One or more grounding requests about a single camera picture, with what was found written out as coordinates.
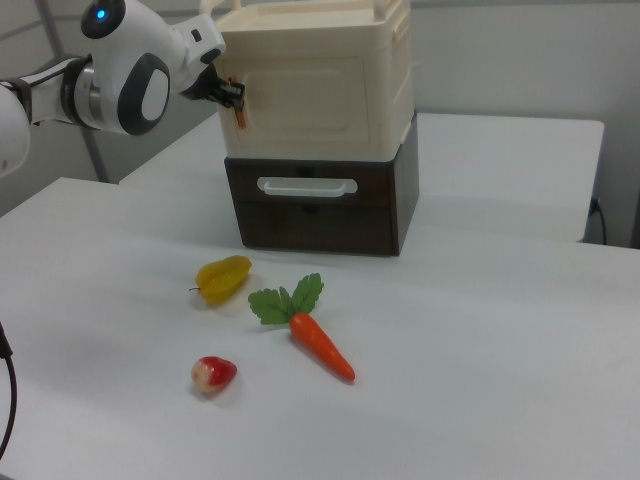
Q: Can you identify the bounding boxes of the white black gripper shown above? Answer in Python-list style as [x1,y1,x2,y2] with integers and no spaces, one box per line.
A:
[169,13,247,110]

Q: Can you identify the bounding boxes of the orange door handle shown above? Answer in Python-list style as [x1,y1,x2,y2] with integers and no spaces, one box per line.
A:
[225,74,247,132]

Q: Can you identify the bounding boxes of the cream cabinet door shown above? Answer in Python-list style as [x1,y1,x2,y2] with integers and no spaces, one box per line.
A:
[222,49,382,150]

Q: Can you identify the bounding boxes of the cream plastic cabinet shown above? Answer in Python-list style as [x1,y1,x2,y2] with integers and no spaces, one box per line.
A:
[199,0,417,162]

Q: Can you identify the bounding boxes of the dark brown lower drawer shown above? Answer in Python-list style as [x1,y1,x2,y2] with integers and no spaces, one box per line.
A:
[223,111,421,258]

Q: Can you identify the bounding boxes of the yellow toy starfruit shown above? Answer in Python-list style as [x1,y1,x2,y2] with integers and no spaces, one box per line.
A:
[188,254,254,308]

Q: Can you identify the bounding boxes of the orange toy carrot green leaves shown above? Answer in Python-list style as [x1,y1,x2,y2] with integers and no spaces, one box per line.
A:
[247,272,357,384]

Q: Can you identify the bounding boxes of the red toy wax apple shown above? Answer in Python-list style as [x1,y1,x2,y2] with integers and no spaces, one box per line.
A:
[190,355,238,395]

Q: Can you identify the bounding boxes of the long cream cabinet carrying handle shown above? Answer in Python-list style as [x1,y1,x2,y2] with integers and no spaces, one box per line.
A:
[199,0,247,17]

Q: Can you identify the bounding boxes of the white drawer handle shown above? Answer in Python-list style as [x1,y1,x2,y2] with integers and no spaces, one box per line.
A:
[256,175,360,198]

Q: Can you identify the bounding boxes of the thick black cable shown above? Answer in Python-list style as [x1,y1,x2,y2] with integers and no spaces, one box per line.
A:
[0,319,19,454]

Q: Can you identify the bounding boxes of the thin black wall cable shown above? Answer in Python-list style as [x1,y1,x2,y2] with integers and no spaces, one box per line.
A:
[591,196,609,247]

